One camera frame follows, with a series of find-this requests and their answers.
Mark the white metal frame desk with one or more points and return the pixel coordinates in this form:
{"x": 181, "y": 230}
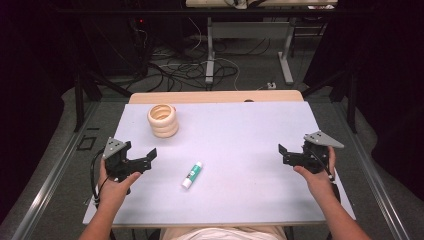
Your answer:
{"x": 248, "y": 31}

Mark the black square floor frame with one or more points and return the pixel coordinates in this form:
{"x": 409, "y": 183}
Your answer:
{"x": 86, "y": 143}

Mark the black metal stand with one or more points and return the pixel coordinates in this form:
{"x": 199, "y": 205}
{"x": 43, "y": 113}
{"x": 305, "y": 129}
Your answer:
{"x": 346, "y": 96}
{"x": 85, "y": 96}

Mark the person's light clothing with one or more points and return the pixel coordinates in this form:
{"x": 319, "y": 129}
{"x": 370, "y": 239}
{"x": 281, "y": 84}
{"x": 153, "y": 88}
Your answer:
{"x": 223, "y": 234}

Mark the person's left hand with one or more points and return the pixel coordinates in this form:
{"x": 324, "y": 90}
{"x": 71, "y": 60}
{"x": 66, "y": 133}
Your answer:
{"x": 115, "y": 190}

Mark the white power plug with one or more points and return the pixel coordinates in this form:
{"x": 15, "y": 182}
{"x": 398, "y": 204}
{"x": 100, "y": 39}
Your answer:
{"x": 271, "y": 85}

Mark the grey metal floor rail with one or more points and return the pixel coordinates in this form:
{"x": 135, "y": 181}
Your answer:
{"x": 50, "y": 180}
{"x": 376, "y": 180}

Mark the ringed wooden pen holder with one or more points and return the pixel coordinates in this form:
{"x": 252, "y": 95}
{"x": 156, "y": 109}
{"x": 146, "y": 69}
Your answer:
{"x": 163, "y": 121}

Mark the green and white glue stick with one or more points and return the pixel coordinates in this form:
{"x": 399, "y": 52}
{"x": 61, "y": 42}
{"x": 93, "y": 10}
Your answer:
{"x": 192, "y": 175}

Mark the person's right hand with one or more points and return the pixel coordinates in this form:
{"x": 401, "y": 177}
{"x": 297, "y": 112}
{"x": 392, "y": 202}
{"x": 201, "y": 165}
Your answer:
{"x": 316, "y": 181}

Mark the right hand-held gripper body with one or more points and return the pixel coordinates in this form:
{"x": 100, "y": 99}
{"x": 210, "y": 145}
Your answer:
{"x": 315, "y": 153}

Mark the dark computer tower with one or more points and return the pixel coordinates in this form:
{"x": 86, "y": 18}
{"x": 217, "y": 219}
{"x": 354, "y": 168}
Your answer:
{"x": 113, "y": 43}

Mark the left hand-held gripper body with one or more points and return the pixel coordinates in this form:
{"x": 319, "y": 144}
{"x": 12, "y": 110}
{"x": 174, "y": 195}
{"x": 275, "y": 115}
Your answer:
{"x": 115, "y": 158}

